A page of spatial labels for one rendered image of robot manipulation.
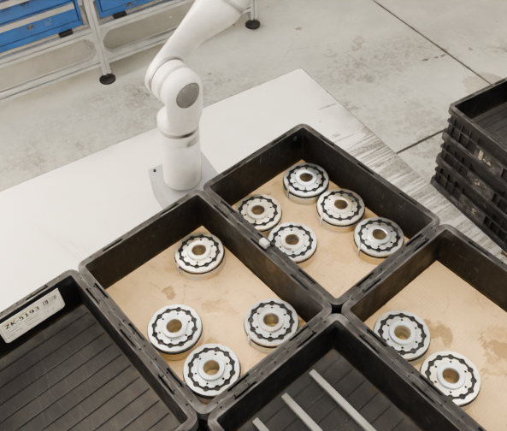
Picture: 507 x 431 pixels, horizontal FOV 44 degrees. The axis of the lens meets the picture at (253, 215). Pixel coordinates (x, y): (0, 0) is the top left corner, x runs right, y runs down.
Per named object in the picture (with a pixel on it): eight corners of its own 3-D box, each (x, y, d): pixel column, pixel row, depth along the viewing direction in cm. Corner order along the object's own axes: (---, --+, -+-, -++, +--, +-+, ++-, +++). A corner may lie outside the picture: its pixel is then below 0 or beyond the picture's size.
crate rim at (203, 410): (76, 272, 120) (73, 265, 119) (199, 194, 132) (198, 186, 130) (203, 424, 100) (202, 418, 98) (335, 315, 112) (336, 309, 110)
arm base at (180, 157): (156, 171, 153) (150, 119, 139) (190, 156, 156) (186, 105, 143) (174, 196, 148) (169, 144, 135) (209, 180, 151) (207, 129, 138)
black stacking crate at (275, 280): (90, 299, 128) (75, 267, 119) (203, 223, 139) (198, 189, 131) (209, 445, 108) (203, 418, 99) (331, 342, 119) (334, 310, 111)
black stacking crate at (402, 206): (205, 222, 140) (200, 188, 131) (302, 158, 151) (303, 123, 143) (333, 340, 119) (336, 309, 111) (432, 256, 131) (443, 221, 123)
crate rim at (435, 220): (200, 193, 132) (198, 185, 130) (303, 128, 144) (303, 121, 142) (335, 315, 112) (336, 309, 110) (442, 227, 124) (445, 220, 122)
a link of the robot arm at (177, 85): (206, 68, 126) (208, 131, 139) (178, 46, 130) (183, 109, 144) (168, 87, 122) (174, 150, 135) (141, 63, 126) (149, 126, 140)
